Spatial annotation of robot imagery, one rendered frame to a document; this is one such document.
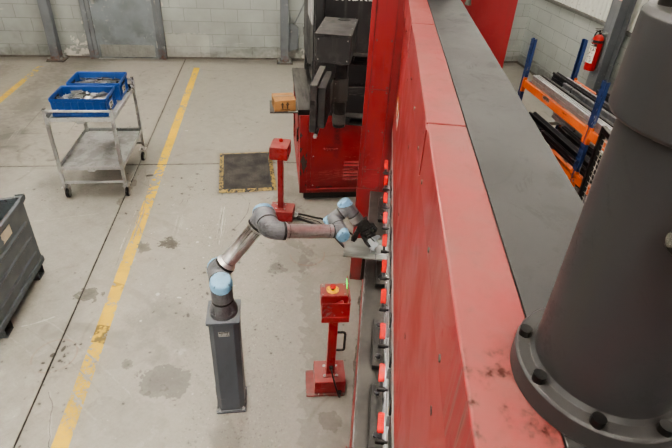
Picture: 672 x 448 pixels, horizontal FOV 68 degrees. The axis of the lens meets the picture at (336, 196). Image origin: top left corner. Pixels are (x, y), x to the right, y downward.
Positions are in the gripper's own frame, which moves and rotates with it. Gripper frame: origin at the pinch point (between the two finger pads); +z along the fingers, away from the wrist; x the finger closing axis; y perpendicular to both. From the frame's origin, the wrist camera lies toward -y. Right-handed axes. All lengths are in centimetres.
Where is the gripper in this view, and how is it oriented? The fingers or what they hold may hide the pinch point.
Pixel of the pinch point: (375, 247)
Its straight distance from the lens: 292.5
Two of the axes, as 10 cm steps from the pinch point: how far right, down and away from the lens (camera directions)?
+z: 5.9, 7.5, 3.0
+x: 2.3, -5.1, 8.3
